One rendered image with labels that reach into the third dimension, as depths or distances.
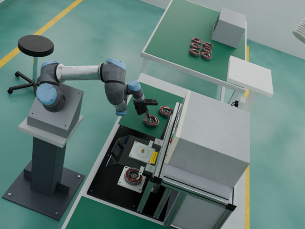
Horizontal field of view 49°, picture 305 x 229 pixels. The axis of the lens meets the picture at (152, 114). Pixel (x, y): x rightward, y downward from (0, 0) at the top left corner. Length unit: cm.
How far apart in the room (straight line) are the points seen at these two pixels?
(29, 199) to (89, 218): 102
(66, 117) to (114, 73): 52
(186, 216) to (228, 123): 56
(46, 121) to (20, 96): 151
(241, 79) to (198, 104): 74
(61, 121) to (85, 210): 62
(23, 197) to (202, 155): 164
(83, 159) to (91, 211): 127
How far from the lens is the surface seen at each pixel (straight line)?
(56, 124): 225
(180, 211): 190
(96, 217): 195
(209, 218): 191
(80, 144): 330
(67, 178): 300
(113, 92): 190
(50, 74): 209
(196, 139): 169
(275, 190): 375
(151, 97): 281
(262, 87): 261
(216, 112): 192
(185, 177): 177
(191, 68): 338
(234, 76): 258
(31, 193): 291
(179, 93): 297
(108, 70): 193
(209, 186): 179
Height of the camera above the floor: 239
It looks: 39 degrees down
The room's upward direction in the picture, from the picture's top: 19 degrees clockwise
